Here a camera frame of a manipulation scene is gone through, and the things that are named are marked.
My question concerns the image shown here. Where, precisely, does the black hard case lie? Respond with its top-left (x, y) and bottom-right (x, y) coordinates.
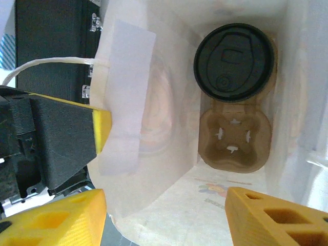
top-left (14, 0), bottom-right (103, 105)

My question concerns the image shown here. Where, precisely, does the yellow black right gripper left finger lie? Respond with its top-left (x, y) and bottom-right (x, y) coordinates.
top-left (0, 188), bottom-right (107, 246)

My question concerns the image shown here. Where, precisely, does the white smiley print paper bag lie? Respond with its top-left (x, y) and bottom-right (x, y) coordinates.
top-left (0, 0), bottom-right (328, 246)

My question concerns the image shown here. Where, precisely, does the cardboard two-cup carrier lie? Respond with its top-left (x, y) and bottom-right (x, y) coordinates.
top-left (197, 30), bottom-right (279, 174)

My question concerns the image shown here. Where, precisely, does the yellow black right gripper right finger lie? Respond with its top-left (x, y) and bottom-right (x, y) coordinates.
top-left (224, 186), bottom-right (328, 246)

